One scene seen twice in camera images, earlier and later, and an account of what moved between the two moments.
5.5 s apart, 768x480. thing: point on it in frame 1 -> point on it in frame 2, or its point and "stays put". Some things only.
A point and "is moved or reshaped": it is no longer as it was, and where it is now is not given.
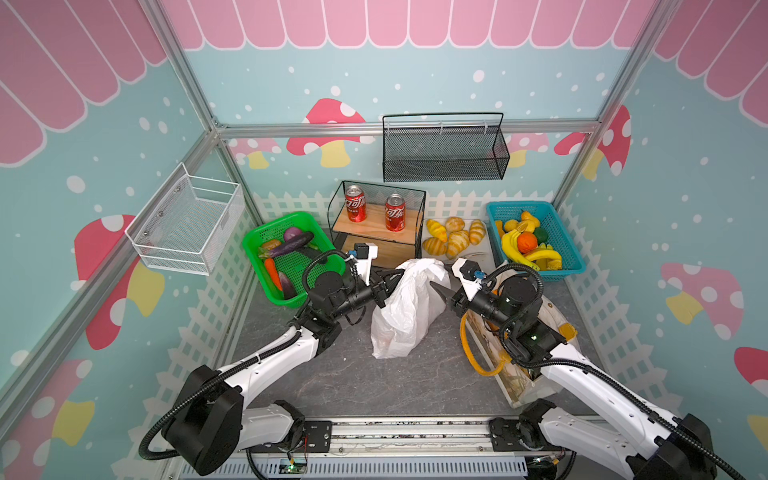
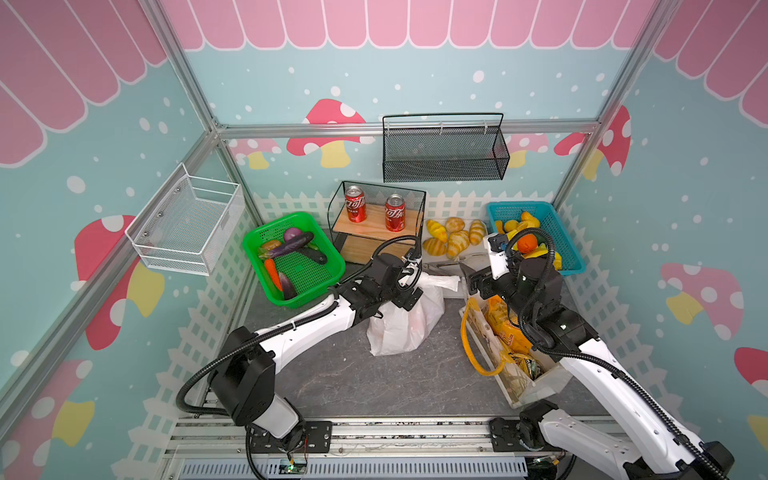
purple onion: x=290 y=233 stays put
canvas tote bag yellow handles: x=517 y=382 stays put
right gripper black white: x=458 y=298 -> x=475 y=280
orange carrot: x=270 y=265 stays put
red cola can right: x=395 y=212 stays put
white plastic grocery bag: x=403 y=312 is moved or reshaped
